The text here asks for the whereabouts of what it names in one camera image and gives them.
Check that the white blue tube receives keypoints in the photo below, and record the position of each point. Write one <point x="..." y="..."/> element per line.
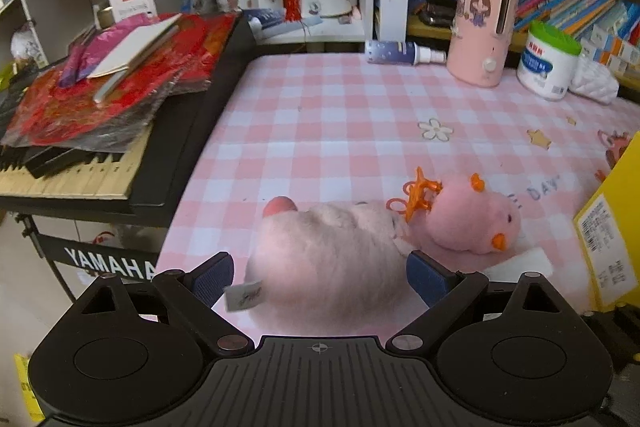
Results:
<point x="265" y="21"/>

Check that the beige notebook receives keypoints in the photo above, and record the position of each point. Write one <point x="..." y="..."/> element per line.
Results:
<point x="135" y="47"/>

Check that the pile of red foil packets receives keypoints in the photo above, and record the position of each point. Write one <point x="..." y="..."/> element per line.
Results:
<point x="75" y="107"/>

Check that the black stapler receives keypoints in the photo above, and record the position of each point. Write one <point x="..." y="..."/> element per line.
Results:
<point x="440" y="9"/>

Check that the pink checkered tablecloth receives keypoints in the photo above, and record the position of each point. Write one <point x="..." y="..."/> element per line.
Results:
<point x="350" y="117"/>

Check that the white quilted pouch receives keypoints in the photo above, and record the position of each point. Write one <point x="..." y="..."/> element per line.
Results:
<point x="595" y="82"/>

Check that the yellow plastic bag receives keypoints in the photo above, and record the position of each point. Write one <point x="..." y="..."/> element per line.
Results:
<point x="25" y="387"/>

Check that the white plastic bag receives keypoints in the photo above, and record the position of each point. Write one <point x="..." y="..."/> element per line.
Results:
<point x="27" y="47"/>

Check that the magenta foil wrap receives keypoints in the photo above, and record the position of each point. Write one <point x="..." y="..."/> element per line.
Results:
<point x="75" y="62"/>

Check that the pink plush toy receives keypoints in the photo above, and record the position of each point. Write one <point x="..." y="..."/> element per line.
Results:
<point x="325" y="267"/>

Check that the black keyboard stand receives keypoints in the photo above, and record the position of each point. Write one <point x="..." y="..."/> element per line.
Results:
<point x="100" y="257"/>

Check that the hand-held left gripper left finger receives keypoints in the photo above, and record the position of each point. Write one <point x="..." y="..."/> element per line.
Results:
<point x="215" y="278"/>

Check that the brass tin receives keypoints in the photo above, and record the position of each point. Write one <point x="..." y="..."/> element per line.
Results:
<point x="105" y="18"/>

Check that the dark blue spray bottle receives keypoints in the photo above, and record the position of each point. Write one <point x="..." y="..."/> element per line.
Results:
<point x="390" y="52"/>

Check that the white jar green lid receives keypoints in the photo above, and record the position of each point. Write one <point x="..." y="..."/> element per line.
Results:
<point x="545" y="72"/>

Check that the pile of small medicine boxes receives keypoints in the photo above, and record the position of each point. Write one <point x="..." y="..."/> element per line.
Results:
<point x="615" y="52"/>

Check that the pink humidifier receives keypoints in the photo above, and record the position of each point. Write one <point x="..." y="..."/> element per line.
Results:
<point x="475" y="47"/>

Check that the black electric keyboard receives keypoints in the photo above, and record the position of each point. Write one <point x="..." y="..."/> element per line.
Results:
<point x="200" y="107"/>

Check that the yellow cardboard box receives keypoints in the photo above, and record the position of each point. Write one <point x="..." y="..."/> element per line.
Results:
<point x="615" y="217"/>

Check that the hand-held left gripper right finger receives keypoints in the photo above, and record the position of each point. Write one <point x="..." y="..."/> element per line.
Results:
<point x="425" y="279"/>

